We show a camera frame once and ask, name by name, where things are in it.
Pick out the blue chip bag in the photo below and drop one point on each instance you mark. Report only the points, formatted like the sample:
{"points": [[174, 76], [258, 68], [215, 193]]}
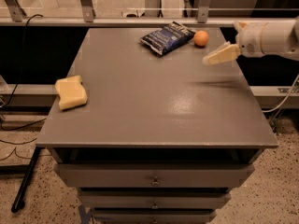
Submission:
{"points": [[168, 38]]}

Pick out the yellow sponge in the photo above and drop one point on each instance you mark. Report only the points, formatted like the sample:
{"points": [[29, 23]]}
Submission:
{"points": [[71, 92]]}

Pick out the bottom grey drawer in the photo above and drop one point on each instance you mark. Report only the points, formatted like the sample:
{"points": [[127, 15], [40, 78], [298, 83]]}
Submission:
{"points": [[154, 216]]}

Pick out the black metal leg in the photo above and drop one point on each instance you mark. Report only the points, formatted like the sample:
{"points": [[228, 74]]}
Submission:
{"points": [[19, 202]]}

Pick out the grey drawer cabinet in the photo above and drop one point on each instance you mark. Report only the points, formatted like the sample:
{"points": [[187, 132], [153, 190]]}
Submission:
{"points": [[143, 108]]}

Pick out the grey metal rail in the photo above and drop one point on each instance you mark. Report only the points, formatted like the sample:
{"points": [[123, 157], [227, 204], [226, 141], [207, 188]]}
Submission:
{"points": [[149, 22]]}

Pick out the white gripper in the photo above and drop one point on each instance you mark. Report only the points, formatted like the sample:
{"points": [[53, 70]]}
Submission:
{"points": [[249, 41]]}

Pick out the middle grey drawer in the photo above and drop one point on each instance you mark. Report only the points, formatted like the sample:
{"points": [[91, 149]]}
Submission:
{"points": [[154, 199]]}

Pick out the metal bracket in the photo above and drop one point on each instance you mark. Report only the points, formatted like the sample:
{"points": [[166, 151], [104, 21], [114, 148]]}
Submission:
{"points": [[16, 12], [88, 10], [203, 10]]}

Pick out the orange fruit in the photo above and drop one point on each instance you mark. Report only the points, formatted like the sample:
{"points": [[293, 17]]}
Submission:
{"points": [[200, 38]]}

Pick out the top grey drawer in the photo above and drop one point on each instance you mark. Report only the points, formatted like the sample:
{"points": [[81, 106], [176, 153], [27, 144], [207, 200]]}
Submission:
{"points": [[154, 175]]}

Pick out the left metal bracket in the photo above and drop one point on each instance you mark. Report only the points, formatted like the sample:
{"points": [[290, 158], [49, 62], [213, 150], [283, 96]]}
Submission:
{"points": [[16, 12]]}

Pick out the grey drawer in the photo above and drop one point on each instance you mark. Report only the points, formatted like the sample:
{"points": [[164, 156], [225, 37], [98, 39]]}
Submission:
{"points": [[154, 216], [154, 199], [154, 175]]}

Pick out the right metal bracket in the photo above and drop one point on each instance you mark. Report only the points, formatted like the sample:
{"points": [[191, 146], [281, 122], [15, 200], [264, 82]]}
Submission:
{"points": [[203, 10]]}

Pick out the middle metal bracket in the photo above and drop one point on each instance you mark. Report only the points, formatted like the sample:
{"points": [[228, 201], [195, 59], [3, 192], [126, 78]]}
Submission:
{"points": [[88, 10]]}

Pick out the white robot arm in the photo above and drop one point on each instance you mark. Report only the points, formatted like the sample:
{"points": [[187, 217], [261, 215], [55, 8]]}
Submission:
{"points": [[281, 39]]}

